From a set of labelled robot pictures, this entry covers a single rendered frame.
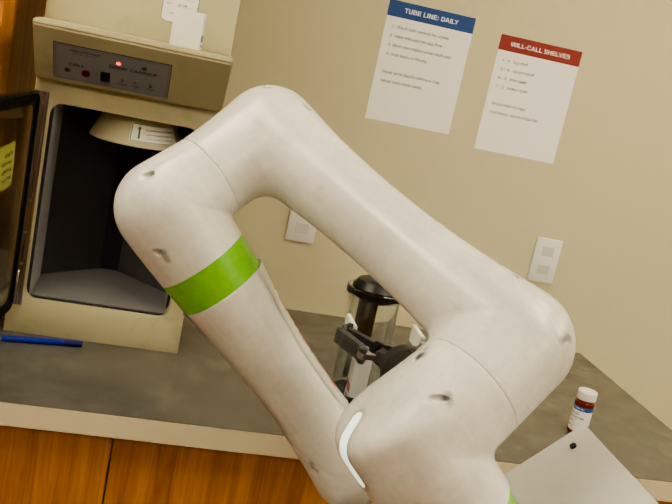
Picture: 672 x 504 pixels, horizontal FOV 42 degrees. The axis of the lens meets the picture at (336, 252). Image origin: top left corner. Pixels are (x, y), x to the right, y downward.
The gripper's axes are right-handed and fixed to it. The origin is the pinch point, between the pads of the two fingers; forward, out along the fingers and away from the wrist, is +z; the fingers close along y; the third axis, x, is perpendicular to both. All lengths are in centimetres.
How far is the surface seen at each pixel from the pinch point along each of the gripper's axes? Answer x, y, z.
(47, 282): 11, 59, 29
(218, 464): 25.7, 23.6, -6.3
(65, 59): -33, 60, 14
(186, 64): -37, 40, 11
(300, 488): 28.2, 9.1, -6.1
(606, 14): -67, -54, 65
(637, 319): 6, -86, 65
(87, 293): 10, 51, 26
